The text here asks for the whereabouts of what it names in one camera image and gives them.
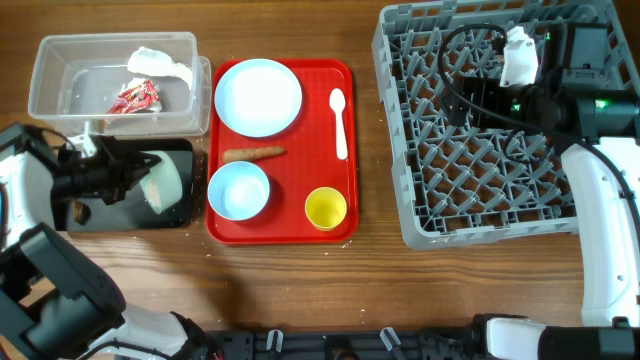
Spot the green bowl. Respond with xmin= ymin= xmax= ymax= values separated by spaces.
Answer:
xmin=146 ymin=151 xmax=183 ymax=214

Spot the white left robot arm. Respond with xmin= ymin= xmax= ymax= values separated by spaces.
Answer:
xmin=1 ymin=123 xmax=225 ymax=359

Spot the clear plastic waste bin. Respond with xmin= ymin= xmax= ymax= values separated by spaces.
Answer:
xmin=28 ymin=32 xmax=212 ymax=138

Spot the black waste tray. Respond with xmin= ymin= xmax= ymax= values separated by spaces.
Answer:
xmin=51 ymin=138 xmax=194 ymax=232

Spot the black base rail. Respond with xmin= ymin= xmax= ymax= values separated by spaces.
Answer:
xmin=209 ymin=328 xmax=492 ymax=360

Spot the small light blue bowl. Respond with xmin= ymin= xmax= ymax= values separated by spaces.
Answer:
xmin=207 ymin=161 xmax=271 ymax=221

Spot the large light blue plate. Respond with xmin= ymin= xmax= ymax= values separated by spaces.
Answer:
xmin=214 ymin=58 xmax=303 ymax=138

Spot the white napkin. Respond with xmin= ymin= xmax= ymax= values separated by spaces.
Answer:
xmin=127 ymin=47 xmax=193 ymax=89

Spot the red snack wrapper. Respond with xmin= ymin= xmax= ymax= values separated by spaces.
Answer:
xmin=107 ymin=78 xmax=162 ymax=114

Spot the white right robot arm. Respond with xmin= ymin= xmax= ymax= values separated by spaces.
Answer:
xmin=441 ymin=24 xmax=639 ymax=359

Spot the white plastic spoon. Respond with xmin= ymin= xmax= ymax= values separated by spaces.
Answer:
xmin=329 ymin=88 xmax=348 ymax=160

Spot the yellow plastic cup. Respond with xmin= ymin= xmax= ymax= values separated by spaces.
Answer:
xmin=304 ymin=187 xmax=348 ymax=231

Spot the cooked white rice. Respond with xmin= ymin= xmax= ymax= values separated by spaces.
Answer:
xmin=140 ymin=173 xmax=162 ymax=214

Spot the dark brown food scrap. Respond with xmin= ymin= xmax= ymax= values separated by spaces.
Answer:
xmin=72 ymin=201 xmax=90 ymax=224

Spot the grey dishwasher rack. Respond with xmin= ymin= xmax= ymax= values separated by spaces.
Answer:
xmin=372 ymin=0 xmax=639 ymax=250

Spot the red serving tray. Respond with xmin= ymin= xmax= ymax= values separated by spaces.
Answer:
xmin=205 ymin=58 xmax=359 ymax=245

